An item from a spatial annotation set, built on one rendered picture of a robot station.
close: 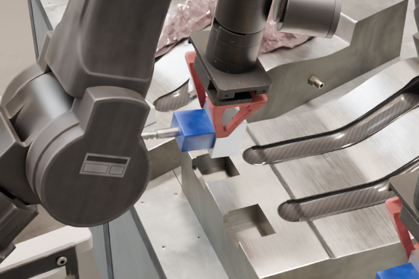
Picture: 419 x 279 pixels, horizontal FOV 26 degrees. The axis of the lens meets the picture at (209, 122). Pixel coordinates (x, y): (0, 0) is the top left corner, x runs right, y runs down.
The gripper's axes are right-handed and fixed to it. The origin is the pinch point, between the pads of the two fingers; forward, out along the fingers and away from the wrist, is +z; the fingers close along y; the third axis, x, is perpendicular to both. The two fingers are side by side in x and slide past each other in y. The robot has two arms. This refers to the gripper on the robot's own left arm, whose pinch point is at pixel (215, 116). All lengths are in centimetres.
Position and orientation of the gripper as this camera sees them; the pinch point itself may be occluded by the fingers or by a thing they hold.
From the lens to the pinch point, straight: 107.6
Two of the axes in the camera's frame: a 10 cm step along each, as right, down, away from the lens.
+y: -3.5, -6.8, 6.4
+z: -1.8, 7.2, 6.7
